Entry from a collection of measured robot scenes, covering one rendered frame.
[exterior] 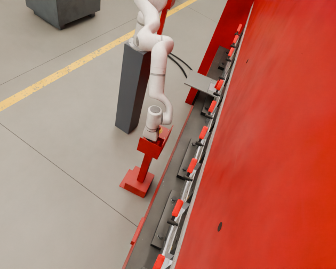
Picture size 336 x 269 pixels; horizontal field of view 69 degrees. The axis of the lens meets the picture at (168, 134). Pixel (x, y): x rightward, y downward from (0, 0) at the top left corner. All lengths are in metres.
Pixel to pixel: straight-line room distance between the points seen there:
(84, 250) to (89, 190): 0.48
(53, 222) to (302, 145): 2.04
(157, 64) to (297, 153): 1.14
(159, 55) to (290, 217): 1.20
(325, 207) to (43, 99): 2.83
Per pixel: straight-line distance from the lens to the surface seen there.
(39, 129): 2.68
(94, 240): 2.15
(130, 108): 2.34
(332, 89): 0.35
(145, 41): 1.52
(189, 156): 1.49
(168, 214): 1.29
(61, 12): 3.79
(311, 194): 0.28
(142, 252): 1.25
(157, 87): 1.41
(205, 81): 1.87
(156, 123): 1.47
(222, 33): 2.60
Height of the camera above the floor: 2.09
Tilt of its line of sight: 50 degrees down
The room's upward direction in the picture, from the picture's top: 22 degrees clockwise
